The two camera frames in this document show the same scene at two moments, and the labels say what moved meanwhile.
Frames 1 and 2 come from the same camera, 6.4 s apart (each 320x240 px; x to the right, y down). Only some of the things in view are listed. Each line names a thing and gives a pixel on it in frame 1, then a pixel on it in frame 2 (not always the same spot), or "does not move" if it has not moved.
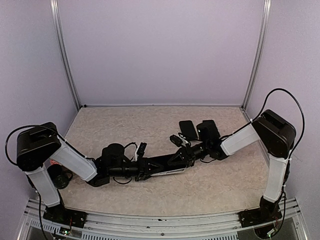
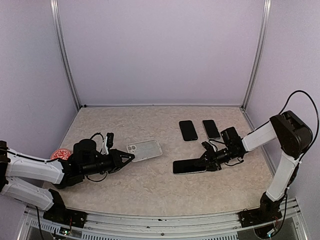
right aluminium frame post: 256,65 does not move
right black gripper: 187,157 → 212,160
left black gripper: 144,168 → 117,162
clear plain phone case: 174,171 → 144,150
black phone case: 187,130 does not move
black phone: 165,163 → 188,166
